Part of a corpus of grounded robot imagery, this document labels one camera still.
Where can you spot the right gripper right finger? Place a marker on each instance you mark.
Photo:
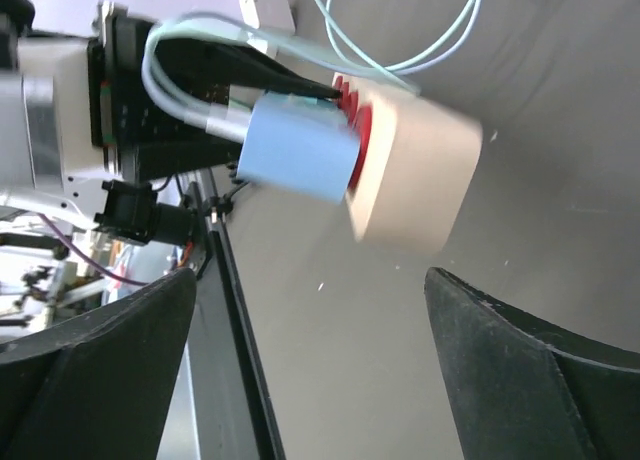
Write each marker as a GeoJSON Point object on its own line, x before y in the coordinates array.
{"type": "Point", "coordinates": [520, 387]}

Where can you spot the light teal charger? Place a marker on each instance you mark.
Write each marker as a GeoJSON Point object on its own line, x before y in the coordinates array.
{"type": "Point", "coordinates": [305, 102]}

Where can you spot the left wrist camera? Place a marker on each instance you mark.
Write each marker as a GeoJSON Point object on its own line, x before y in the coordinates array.
{"type": "Point", "coordinates": [133, 213]}

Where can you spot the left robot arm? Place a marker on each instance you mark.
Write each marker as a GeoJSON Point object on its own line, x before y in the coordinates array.
{"type": "Point", "coordinates": [184, 93]}

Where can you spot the blue charger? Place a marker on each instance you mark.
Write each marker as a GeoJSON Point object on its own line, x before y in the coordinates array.
{"type": "Point", "coordinates": [312, 151]}

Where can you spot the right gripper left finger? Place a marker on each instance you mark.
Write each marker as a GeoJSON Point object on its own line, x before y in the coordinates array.
{"type": "Point", "coordinates": [98, 386]}

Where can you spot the beige wooden power strip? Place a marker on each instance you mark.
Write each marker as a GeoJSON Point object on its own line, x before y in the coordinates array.
{"type": "Point", "coordinates": [416, 162]}

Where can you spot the white honor charger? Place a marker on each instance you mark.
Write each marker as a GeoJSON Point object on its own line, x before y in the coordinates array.
{"type": "Point", "coordinates": [268, 15]}

